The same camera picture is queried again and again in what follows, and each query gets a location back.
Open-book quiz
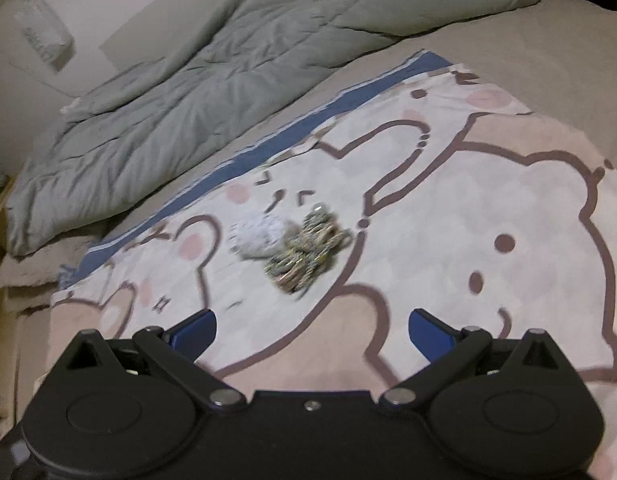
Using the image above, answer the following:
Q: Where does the grey quilted duvet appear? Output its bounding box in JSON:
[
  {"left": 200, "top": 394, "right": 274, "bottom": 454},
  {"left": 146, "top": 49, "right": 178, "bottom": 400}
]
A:
[{"left": 5, "top": 0, "right": 560, "bottom": 257}]

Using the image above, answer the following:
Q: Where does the beige fuzzy pillow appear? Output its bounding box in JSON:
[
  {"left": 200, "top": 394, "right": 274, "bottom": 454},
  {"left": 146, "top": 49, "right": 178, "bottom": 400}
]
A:
[{"left": 0, "top": 230, "right": 112, "bottom": 313}]

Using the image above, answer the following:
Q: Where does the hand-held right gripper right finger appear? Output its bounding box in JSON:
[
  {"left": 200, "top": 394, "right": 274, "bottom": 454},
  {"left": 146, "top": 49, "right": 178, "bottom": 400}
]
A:
[{"left": 381, "top": 309, "right": 569, "bottom": 411}]

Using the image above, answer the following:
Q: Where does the beige bed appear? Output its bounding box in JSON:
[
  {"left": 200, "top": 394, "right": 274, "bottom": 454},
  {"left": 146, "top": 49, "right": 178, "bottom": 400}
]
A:
[{"left": 0, "top": 0, "right": 617, "bottom": 426}]

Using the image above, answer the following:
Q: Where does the white wall power strip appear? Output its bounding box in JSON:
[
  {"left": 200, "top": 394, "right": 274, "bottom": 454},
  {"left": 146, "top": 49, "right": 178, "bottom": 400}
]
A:
[{"left": 17, "top": 0, "right": 75, "bottom": 74}]

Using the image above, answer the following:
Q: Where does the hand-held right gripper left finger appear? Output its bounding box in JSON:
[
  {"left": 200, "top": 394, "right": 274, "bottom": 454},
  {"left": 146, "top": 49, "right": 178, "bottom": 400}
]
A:
[{"left": 53, "top": 309, "right": 244, "bottom": 411}]

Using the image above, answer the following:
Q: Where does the bear printed blanket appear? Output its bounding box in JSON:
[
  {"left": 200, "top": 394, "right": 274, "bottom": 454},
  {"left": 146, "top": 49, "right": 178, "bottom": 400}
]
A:
[{"left": 49, "top": 49, "right": 617, "bottom": 480}]

